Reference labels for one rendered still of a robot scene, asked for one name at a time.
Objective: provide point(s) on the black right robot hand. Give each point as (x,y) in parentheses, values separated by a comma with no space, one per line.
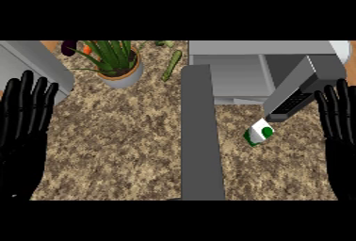
(341,150)

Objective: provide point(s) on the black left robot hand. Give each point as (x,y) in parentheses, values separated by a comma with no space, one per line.
(21,131)

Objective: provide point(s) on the white green milk carton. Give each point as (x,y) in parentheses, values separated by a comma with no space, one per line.
(258,133)

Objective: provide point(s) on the grey microwave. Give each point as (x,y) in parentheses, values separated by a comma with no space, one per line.
(273,73)

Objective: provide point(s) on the grey appliance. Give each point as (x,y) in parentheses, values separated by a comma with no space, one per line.
(30,67)

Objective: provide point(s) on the dark purple eggplant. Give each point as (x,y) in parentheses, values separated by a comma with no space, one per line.
(68,47)

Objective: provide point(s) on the orange carrot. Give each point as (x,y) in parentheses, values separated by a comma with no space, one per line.
(87,49)

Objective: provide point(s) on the green potted plant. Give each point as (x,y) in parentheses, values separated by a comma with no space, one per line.
(114,62)

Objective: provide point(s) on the green cucumber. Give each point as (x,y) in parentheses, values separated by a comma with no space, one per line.
(170,66)

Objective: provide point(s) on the small green vegetable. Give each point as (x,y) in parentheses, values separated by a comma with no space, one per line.
(164,43)

